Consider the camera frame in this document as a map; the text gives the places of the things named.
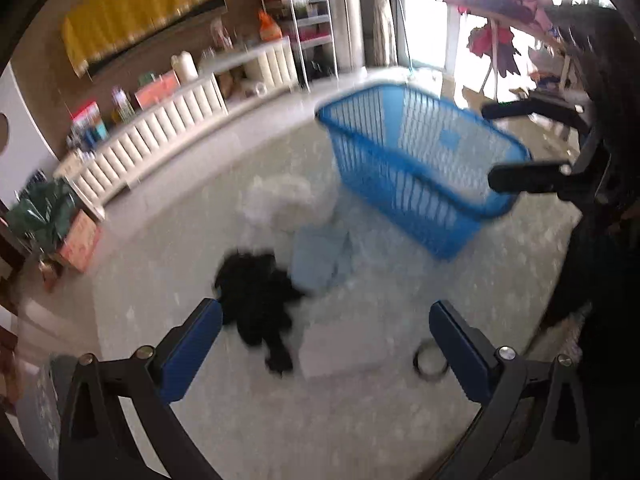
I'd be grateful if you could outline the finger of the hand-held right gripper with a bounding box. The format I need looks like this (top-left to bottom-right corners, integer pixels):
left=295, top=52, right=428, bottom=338
left=481, top=99, right=599, bottom=136
left=487, top=161, right=602, bottom=197

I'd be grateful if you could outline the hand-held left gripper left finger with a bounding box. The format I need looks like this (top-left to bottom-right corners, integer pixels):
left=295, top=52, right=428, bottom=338
left=59, top=298, right=224, bottom=480

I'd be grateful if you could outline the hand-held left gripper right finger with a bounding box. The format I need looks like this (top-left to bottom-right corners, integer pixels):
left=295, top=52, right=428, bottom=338
left=428, top=300, right=593, bottom=480

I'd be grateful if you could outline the black cloth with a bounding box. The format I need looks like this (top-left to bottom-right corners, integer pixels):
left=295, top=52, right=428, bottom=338
left=214, top=250, right=307, bottom=375

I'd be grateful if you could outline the white towel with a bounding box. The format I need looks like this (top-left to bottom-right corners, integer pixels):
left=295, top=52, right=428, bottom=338
left=300, top=310, right=388, bottom=380

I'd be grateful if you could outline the blue plastic laundry basket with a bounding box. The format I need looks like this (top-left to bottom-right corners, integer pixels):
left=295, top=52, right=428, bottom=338
left=315, top=84, right=533, bottom=261

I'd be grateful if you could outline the light blue cloth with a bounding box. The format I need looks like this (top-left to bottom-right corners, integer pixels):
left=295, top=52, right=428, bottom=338
left=290, top=227, right=356, bottom=295

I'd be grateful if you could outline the white soft cloth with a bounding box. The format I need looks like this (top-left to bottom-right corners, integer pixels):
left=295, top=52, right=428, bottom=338
left=241, top=172, right=341, bottom=233

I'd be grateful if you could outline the red garment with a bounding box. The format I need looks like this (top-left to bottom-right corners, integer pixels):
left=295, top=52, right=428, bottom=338
left=467, top=25, right=521, bottom=78

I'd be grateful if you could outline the printed cardboard box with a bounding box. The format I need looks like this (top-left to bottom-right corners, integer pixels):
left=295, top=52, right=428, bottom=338
left=52, top=210, right=103, bottom=273

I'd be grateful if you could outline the mop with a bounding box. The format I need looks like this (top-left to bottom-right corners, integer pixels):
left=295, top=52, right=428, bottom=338
left=391, top=0, right=417, bottom=77

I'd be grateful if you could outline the beige curtain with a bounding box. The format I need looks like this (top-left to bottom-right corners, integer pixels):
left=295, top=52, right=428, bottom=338
left=362, top=0, right=401, bottom=68

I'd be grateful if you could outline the green plastic bag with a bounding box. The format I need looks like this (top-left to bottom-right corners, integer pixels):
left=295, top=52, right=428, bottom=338
left=7, top=177, right=78, bottom=256

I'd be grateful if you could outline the white standing air conditioner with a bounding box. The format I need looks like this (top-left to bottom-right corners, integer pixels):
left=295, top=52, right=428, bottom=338
left=327, top=0, right=362, bottom=68

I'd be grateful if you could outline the cream padded television cabinet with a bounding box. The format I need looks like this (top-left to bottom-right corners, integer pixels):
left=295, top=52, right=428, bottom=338
left=52, top=37, right=301, bottom=221

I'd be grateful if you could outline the metal shelf rack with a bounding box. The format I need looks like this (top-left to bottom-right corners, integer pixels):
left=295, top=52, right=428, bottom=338
left=280, top=0, right=341, bottom=93

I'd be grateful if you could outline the red and white box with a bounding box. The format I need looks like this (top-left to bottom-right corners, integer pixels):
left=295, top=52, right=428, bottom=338
left=71, top=101, right=101, bottom=126

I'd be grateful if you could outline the pink box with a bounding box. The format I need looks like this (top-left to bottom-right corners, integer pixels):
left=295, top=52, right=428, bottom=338
left=134, top=71, right=181, bottom=110

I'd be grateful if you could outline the orange bag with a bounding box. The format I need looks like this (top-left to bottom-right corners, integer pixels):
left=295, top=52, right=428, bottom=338
left=257, top=10, right=281, bottom=43

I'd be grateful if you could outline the white plastic jug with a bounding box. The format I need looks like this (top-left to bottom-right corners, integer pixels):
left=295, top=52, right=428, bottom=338
left=171, top=51, right=198, bottom=86

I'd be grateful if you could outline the yellow cloth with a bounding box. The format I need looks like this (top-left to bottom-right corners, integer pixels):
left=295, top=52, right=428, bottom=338
left=61, top=0, right=233, bottom=78

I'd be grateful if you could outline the black tape ring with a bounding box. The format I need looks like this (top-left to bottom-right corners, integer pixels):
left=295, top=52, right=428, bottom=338
left=413, top=339, right=450, bottom=381

